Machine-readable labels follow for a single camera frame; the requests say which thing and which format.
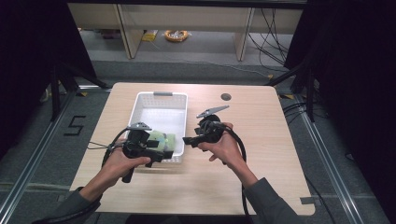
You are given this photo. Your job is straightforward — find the black curtain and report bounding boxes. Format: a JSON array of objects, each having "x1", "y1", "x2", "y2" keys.
[
  {"x1": 283, "y1": 0, "x2": 396, "y2": 222},
  {"x1": 0, "y1": 0, "x2": 98, "y2": 160}
]

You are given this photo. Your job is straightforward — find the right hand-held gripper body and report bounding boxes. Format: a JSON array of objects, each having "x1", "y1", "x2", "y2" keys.
[{"x1": 193, "y1": 105, "x2": 231, "y2": 146}]

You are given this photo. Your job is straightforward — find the black floor cables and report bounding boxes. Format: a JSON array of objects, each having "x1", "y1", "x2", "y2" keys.
[{"x1": 281, "y1": 102, "x2": 328, "y2": 126}]

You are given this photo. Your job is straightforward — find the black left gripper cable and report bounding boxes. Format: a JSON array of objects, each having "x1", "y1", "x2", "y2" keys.
[{"x1": 31, "y1": 126, "x2": 131, "y2": 224}]

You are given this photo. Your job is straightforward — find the white plastic basket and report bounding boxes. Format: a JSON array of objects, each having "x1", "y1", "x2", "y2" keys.
[{"x1": 125, "y1": 91, "x2": 189, "y2": 164}]

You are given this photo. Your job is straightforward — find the person's left hand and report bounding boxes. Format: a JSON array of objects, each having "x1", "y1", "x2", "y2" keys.
[{"x1": 100, "y1": 139, "x2": 152, "y2": 188}]

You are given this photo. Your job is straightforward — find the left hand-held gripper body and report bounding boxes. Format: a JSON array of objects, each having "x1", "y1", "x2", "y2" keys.
[{"x1": 120, "y1": 121, "x2": 154, "y2": 184}]

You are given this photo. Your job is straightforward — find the yellow packet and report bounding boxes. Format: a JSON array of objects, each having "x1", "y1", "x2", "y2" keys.
[{"x1": 141, "y1": 29, "x2": 160, "y2": 43}]

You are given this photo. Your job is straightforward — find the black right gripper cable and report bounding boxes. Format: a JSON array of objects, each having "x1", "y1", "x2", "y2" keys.
[{"x1": 202, "y1": 120, "x2": 252, "y2": 224}]

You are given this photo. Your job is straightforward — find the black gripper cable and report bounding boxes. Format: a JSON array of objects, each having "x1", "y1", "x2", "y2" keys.
[
  {"x1": 202, "y1": 120, "x2": 252, "y2": 224},
  {"x1": 31, "y1": 126, "x2": 131, "y2": 224}
]

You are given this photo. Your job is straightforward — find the black metal stand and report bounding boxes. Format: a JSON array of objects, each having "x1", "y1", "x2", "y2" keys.
[
  {"x1": 264, "y1": 62, "x2": 316, "y2": 123},
  {"x1": 49, "y1": 60, "x2": 110, "y2": 122}
]

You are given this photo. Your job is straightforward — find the person's right hand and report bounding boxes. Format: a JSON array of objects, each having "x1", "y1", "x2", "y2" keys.
[{"x1": 199, "y1": 121, "x2": 250, "y2": 175}]

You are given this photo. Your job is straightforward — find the thin wire loop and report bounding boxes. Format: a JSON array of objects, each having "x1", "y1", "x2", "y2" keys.
[{"x1": 88, "y1": 141, "x2": 110, "y2": 150}]

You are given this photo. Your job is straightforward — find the metal floor rail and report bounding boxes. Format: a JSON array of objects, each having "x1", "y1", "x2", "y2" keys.
[
  {"x1": 0, "y1": 89, "x2": 78, "y2": 217},
  {"x1": 298, "y1": 94, "x2": 366, "y2": 224}
]

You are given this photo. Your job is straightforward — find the bundle of black cables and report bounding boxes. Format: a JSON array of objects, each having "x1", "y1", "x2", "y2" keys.
[{"x1": 247, "y1": 7, "x2": 291, "y2": 68}]

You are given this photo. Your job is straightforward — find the green mitten with print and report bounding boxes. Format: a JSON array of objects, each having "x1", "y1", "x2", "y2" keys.
[{"x1": 148, "y1": 130, "x2": 177, "y2": 154}]

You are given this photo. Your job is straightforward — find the thin white floor cable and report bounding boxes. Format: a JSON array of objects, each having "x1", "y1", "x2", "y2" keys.
[{"x1": 155, "y1": 43, "x2": 273, "y2": 79}]

